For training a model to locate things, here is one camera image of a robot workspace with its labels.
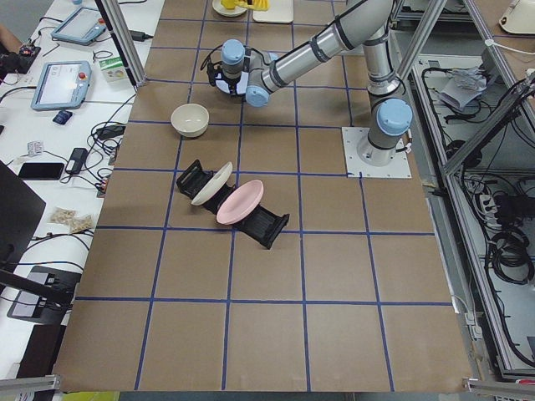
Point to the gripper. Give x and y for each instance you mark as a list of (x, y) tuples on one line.
[(230, 87)]

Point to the pink plate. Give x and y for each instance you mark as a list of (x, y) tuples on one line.
[(240, 203)]

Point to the aluminium frame post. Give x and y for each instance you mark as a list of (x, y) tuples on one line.
[(115, 22)]

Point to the near teach pendant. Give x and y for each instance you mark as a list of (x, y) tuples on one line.
[(62, 85)]

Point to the cream plate in rack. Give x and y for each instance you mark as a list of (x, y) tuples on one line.
[(213, 185)]

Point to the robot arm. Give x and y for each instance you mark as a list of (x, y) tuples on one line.
[(362, 23)]

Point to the black plate rack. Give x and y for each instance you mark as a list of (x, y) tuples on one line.
[(262, 225)]

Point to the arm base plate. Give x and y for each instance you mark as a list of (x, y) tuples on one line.
[(363, 160)]

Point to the yellow lemon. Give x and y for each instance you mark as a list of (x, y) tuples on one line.
[(228, 4)]

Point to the black power adapter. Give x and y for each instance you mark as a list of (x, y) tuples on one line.
[(76, 161)]

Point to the cream tray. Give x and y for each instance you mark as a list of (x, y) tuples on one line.
[(279, 11)]

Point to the black smartphone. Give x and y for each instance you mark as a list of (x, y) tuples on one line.
[(41, 171)]

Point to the far teach pendant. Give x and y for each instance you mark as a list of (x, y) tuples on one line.
[(81, 27)]

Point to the white plate with lemon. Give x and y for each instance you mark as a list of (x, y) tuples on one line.
[(218, 8)]

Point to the cream bowl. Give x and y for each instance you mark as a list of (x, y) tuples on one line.
[(190, 120)]

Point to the green white box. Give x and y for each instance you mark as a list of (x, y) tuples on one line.
[(112, 69)]

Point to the teach pendant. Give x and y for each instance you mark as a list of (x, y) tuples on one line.
[(81, 27), (62, 85)]

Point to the spiral bread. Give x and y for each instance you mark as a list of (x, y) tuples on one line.
[(258, 5)]

